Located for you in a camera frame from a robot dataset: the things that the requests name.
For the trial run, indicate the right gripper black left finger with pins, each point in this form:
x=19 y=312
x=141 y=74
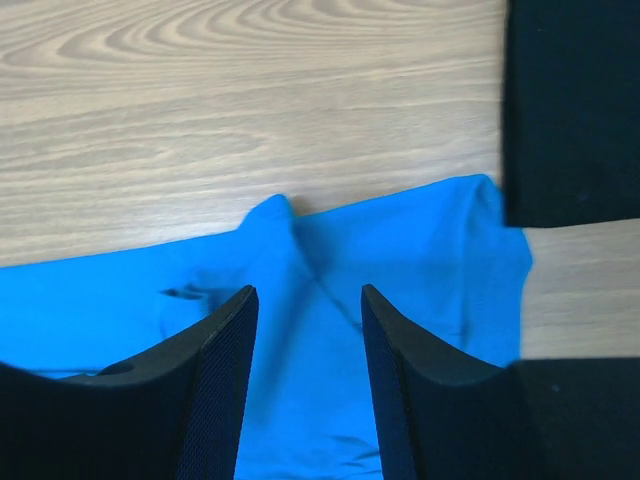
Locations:
x=173 y=411

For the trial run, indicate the blue t-shirt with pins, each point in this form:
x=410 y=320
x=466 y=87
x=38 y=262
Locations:
x=440 y=253

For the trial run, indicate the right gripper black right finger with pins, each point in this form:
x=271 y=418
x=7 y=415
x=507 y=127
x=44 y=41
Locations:
x=443 y=414

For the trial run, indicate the folded black t-shirt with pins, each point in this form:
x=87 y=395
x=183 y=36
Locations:
x=570 y=113

